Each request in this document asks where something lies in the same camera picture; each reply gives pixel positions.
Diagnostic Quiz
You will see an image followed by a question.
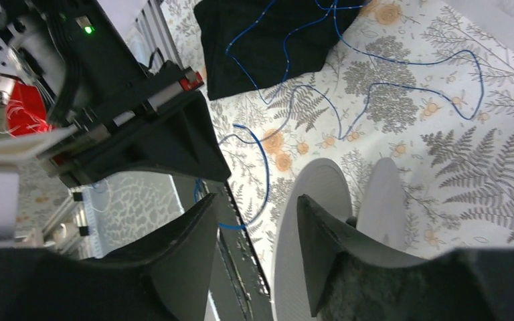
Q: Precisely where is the blue cable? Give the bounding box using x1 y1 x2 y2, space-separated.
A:
193 0 485 231

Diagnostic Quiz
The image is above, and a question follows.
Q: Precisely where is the black folded cloth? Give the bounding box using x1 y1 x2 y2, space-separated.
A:
193 0 364 100

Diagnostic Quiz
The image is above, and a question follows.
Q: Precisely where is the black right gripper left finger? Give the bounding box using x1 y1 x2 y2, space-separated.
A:
0 194 218 320

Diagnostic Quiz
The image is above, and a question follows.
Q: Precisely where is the white perforated spool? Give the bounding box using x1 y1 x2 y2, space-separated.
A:
272 158 407 320

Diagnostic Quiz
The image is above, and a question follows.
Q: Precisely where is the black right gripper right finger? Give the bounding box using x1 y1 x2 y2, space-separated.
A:
296 194 514 321

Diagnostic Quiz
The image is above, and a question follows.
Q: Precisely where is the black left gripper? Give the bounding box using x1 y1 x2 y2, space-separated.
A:
6 1 231 187

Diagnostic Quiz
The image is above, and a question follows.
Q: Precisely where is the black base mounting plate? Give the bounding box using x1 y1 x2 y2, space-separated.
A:
173 177 273 320

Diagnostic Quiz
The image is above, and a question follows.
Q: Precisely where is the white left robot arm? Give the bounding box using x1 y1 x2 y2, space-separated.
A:
0 1 231 187

